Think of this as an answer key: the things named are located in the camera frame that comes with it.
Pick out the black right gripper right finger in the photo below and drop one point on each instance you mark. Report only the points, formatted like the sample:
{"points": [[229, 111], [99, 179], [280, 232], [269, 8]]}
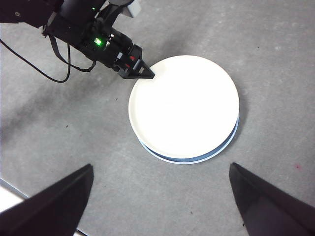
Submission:
{"points": [[270, 211]]}

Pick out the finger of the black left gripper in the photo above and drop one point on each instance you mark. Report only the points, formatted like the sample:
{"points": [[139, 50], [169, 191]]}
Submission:
{"points": [[141, 73]]}

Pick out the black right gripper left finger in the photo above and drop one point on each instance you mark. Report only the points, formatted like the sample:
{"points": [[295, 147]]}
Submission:
{"points": [[49, 209]]}

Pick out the white round plate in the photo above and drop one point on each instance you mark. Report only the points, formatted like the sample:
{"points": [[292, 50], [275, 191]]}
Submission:
{"points": [[184, 105]]}

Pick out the blue round plate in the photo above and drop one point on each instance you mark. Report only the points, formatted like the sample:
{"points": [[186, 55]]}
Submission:
{"points": [[183, 161]]}

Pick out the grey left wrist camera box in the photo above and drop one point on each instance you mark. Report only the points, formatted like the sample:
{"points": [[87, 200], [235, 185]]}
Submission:
{"points": [[135, 8]]}

